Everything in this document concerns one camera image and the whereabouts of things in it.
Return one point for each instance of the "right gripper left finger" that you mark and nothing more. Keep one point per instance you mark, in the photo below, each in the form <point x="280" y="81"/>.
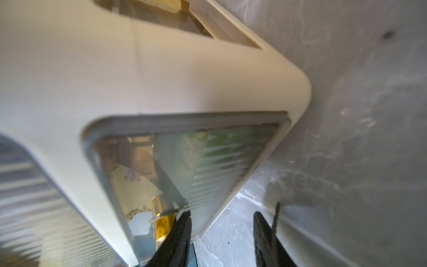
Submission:
<point x="174" y="251"/>

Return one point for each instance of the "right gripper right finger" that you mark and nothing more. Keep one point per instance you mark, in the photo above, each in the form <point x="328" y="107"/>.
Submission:
<point x="269" y="251"/>

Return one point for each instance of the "transparent bottom drawer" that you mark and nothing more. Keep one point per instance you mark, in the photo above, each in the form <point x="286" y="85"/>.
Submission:
<point x="155" y="168"/>

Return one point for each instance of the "transparent drawer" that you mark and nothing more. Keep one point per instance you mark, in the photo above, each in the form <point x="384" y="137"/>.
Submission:
<point x="155" y="168"/>
<point x="39" y="226"/>

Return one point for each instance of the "beige drawer organizer cabinet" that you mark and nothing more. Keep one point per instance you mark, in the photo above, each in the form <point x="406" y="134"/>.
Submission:
<point x="68" y="64"/>

